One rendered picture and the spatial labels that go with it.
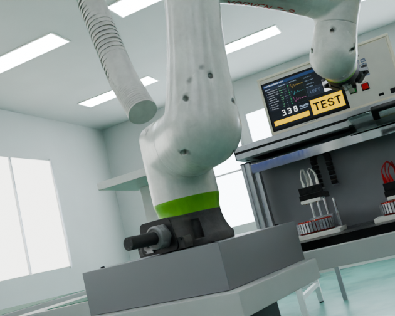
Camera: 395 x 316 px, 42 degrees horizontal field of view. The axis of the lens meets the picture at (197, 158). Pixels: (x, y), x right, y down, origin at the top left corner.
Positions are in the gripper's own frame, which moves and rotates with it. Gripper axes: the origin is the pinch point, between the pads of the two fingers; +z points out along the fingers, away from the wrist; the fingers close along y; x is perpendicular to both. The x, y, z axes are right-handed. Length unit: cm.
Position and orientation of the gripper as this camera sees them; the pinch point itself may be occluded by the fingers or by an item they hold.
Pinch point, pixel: (350, 85)
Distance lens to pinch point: 160.8
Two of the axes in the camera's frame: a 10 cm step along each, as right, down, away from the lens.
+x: -2.4, -9.6, 1.8
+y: 8.9, -2.9, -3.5
